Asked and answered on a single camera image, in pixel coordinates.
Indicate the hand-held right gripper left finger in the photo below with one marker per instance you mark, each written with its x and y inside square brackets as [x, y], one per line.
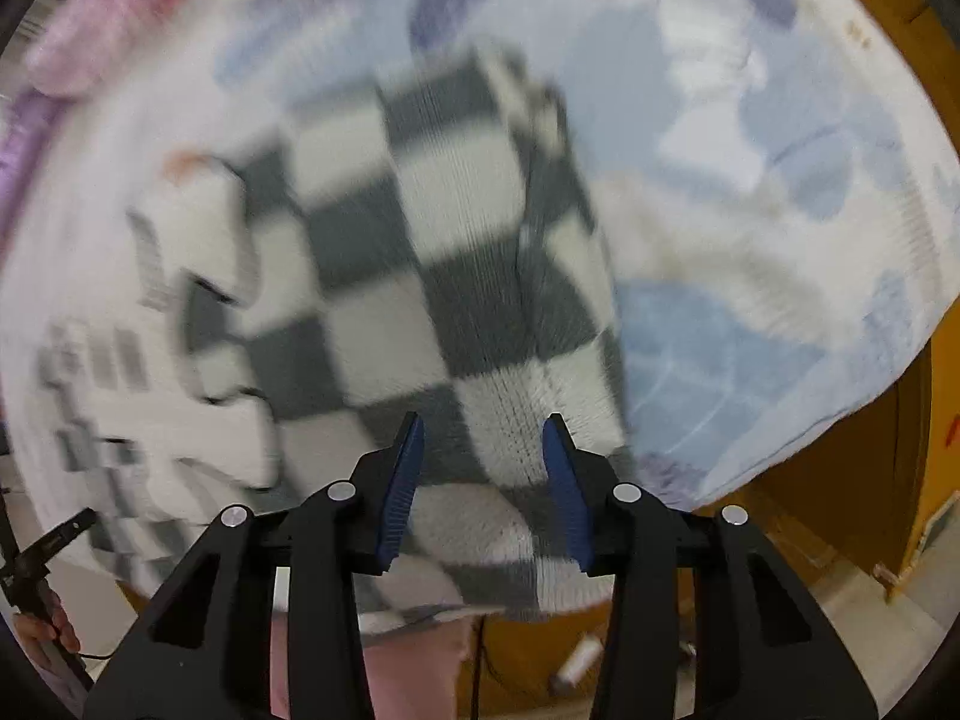
[401, 495]

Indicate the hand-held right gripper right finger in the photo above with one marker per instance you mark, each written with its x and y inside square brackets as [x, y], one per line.
[566, 495]

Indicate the grey white checkered cardigan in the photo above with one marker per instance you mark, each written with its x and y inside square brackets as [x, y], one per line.
[450, 202]

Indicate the person's left hand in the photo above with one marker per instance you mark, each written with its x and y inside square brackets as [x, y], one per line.
[37, 634]

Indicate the white bottle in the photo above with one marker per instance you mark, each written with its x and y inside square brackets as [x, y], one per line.
[577, 664]

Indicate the person's pink clothing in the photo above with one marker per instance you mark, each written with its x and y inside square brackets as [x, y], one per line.
[420, 675]

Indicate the red pen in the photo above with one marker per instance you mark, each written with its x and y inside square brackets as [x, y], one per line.
[955, 427]

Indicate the purple floral quilt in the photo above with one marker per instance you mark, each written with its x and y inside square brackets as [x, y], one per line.
[97, 37]

